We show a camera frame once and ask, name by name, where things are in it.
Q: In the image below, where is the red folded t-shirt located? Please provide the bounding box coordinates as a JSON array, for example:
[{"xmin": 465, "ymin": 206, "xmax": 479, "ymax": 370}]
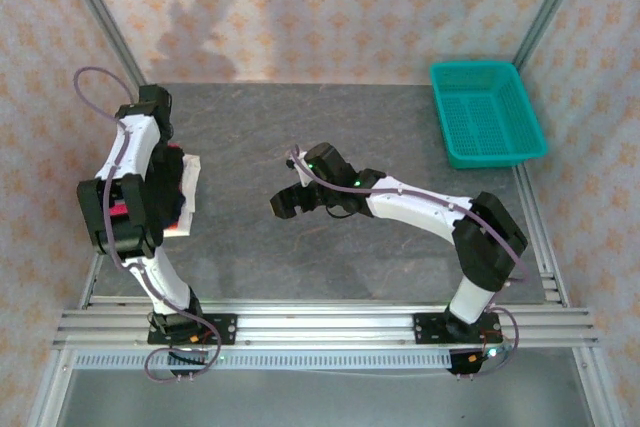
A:
[{"xmin": 109, "ymin": 144, "xmax": 184, "ymax": 233}]

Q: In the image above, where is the teal plastic basket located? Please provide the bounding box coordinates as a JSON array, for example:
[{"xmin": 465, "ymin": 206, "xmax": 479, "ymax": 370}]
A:
[{"xmin": 428, "ymin": 61, "xmax": 547, "ymax": 172}]

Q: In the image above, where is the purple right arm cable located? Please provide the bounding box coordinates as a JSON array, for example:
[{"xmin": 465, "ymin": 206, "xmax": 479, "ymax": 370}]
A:
[{"xmin": 288, "ymin": 144, "xmax": 530, "ymax": 379}]

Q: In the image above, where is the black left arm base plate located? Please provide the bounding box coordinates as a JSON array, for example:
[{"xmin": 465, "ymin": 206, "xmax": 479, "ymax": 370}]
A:
[{"xmin": 147, "ymin": 314, "xmax": 239, "ymax": 347}]

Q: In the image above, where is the white folded t-shirt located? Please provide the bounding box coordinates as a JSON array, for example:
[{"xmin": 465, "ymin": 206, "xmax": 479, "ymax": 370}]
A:
[{"xmin": 162, "ymin": 152, "xmax": 203, "ymax": 239}]

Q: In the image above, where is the aluminium frame leg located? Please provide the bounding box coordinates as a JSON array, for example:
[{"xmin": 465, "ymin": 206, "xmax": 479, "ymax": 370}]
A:
[
  {"xmin": 27, "ymin": 346, "xmax": 76, "ymax": 427},
  {"xmin": 572, "ymin": 346, "xmax": 626, "ymax": 427}
]

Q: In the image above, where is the grey slotted cable duct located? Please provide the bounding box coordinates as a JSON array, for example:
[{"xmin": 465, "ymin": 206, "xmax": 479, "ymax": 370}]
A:
[{"xmin": 74, "ymin": 350, "xmax": 454, "ymax": 371}]

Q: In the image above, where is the aluminium mounting rail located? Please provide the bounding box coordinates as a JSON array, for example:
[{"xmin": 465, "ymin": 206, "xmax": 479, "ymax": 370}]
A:
[{"xmin": 52, "ymin": 299, "xmax": 600, "ymax": 348}]

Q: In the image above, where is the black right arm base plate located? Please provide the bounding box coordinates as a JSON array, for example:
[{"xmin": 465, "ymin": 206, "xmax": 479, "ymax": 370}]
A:
[{"xmin": 412, "ymin": 310, "xmax": 503, "ymax": 347}]

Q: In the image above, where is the black cable bracket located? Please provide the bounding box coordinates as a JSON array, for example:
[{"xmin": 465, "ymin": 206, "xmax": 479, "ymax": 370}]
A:
[
  {"xmin": 167, "ymin": 349, "xmax": 210, "ymax": 379},
  {"xmin": 448, "ymin": 348, "xmax": 495, "ymax": 378}
]

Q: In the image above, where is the aluminium frame post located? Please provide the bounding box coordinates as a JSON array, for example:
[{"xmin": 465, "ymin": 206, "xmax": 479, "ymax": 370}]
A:
[
  {"xmin": 512, "ymin": 0, "xmax": 596, "ymax": 73},
  {"xmin": 52, "ymin": 0, "xmax": 152, "ymax": 98}
]

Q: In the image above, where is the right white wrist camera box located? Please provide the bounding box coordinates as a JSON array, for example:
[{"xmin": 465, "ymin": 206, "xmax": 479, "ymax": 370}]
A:
[{"xmin": 287, "ymin": 156, "xmax": 312, "ymax": 187}]

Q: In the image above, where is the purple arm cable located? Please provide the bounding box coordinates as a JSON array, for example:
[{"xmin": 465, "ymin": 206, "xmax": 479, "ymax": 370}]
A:
[
  {"xmin": 288, "ymin": 144, "xmax": 530, "ymax": 379},
  {"xmin": 73, "ymin": 66, "xmax": 224, "ymax": 383}
]

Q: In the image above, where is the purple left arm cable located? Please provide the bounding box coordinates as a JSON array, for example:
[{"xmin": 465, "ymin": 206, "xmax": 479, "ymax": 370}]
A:
[{"xmin": 73, "ymin": 66, "xmax": 224, "ymax": 383}]

